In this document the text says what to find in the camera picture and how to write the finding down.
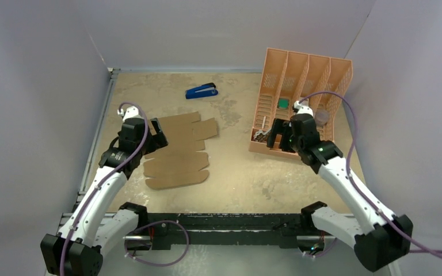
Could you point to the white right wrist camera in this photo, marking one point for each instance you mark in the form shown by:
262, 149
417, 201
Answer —
302, 107

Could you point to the orange plastic file organizer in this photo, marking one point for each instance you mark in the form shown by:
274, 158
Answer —
321, 80

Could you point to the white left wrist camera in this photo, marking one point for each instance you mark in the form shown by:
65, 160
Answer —
129, 113

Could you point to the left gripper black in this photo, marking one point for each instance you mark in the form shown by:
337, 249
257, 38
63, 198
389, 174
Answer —
158, 139

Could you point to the white stick in organizer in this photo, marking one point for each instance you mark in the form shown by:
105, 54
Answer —
263, 123

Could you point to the grey round item in organizer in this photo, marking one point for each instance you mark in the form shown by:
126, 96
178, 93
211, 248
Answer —
321, 117

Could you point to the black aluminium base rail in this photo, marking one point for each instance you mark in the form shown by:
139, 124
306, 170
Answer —
285, 230

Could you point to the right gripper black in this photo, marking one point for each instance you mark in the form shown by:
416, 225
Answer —
282, 131

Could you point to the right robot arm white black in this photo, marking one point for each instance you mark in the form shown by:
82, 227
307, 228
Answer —
375, 233

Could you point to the green item in organizer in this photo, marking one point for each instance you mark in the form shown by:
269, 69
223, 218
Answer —
283, 103

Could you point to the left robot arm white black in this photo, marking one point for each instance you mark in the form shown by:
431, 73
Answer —
103, 190

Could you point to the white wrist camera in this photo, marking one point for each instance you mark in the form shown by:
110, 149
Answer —
129, 113
302, 107

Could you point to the black white patterned clip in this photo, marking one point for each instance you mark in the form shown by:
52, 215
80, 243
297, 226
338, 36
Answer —
261, 136

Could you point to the blue black stapler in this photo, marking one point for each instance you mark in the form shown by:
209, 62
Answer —
205, 90

